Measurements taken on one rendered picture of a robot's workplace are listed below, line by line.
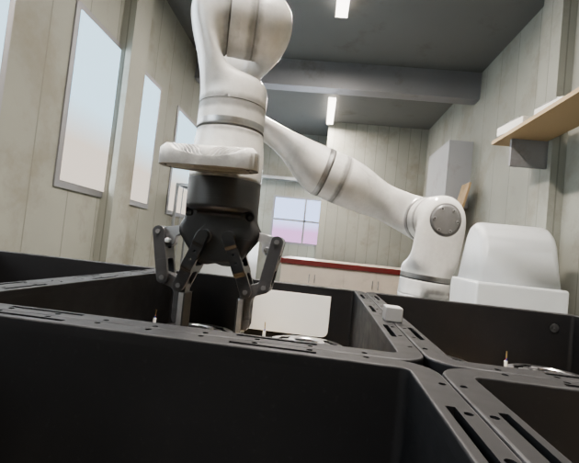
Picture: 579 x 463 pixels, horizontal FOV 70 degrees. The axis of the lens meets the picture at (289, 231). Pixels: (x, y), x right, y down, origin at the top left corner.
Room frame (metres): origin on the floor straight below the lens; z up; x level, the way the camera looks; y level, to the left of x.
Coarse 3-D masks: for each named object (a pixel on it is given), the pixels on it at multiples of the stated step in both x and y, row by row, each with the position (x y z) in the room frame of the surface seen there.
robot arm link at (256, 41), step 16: (240, 0) 0.39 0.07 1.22; (256, 0) 0.40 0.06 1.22; (272, 0) 0.40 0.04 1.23; (240, 16) 0.40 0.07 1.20; (256, 16) 0.40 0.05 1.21; (272, 16) 0.40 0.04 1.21; (288, 16) 0.41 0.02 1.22; (240, 32) 0.40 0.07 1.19; (256, 32) 0.40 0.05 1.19; (272, 32) 0.41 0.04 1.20; (288, 32) 0.42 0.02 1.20; (240, 48) 0.42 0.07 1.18; (256, 48) 0.42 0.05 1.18; (272, 48) 0.42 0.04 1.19; (240, 64) 0.48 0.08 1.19; (256, 64) 0.46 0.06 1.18; (272, 64) 0.44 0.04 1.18
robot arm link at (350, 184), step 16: (336, 160) 0.72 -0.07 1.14; (352, 160) 0.74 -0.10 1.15; (336, 176) 0.72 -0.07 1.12; (352, 176) 0.72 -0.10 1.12; (368, 176) 0.74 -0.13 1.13; (320, 192) 0.74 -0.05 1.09; (336, 192) 0.73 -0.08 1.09; (352, 192) 0.73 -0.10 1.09; (368, 192) 0.74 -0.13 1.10; (384, 192) 0.77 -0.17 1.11; (400, 192) 0.80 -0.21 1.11; (352, 208) 0.76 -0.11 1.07; (368, 208) 0.77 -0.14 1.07; (384, 208) 0.78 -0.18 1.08; (400, 208) 0.80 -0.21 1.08; (400, 224) 0.80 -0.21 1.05
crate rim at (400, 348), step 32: (0, 288) 0.30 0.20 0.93; (32, 288) 0.32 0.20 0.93; (64, 288) 0.36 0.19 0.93; (320, 288) 0.60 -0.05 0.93; (96, 320) 0.23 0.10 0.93; (128, 320) 0.24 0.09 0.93; (384, 320) 0.34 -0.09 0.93; (352, 352) 0.22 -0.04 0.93; (384, 352) 0.23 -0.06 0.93; (416, 352) 0.24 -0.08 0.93
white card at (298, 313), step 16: (256, 304) 0.61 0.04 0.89; (272, 304) 0.61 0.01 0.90; (288, 304) 0.60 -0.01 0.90; (304, 304) 0.60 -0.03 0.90; (320, 304) 0.60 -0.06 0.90; (256, 320) 0.61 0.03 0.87; (272, 320) 0.61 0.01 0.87; (288, 320) 0.60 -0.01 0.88; (304, 320) 0.60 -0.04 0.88; (320, 320) 0.60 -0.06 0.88; (320, 336) 0.60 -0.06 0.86
